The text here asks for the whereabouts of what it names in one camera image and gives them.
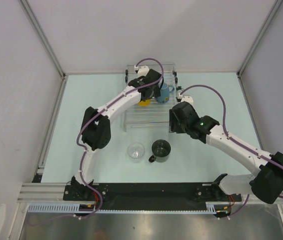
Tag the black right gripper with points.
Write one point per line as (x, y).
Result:
(173, 126)

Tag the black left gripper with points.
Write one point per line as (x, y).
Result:
(155, 93)

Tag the yellow ceramic mug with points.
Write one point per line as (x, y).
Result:
(144, 103)

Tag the grey ceramic mug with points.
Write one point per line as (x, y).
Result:
(160, 150)

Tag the clear octagonal glass cup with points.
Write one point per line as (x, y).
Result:
(136, 152)

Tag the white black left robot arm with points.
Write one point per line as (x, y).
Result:
(95, 131)

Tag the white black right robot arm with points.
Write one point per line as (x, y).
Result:
(265, 179)

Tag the blue ribbed flower mug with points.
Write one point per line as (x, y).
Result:
(165, 92)

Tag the metal wire dish rack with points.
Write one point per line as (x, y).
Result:
(155, 114)

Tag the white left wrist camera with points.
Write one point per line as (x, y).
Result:
(141, 70)

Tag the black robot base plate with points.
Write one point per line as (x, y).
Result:
(187, 196)

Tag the aluminium frame post right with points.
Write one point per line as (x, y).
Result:
(260, 35)

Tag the aluminium frame post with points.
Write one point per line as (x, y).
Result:
(27, 9)
(260, 35)

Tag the aluminium frame post left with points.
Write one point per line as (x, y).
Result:
(27, 9)

